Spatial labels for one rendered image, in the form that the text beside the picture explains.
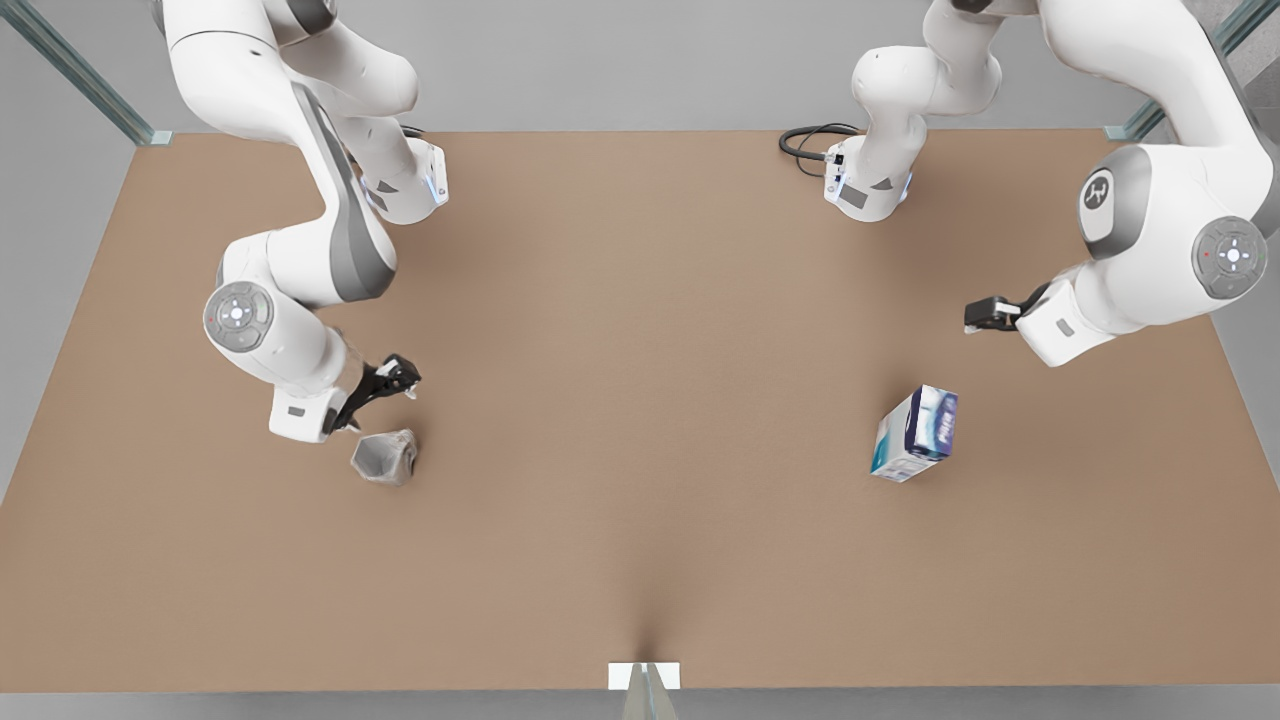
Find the silver frame post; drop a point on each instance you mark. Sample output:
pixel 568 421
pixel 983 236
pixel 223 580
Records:
pixel 644 690
pixel 1190 75
pixel 80 72

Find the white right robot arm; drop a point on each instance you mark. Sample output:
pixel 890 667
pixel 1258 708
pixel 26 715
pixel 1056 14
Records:
pixel 300 200

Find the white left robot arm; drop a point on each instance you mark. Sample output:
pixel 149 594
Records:
pixel 1160 240

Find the blue and white carton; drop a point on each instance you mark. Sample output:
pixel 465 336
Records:
pixel 915 434

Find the grey stone-look cup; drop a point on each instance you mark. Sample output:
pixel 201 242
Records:
pixel 386 458

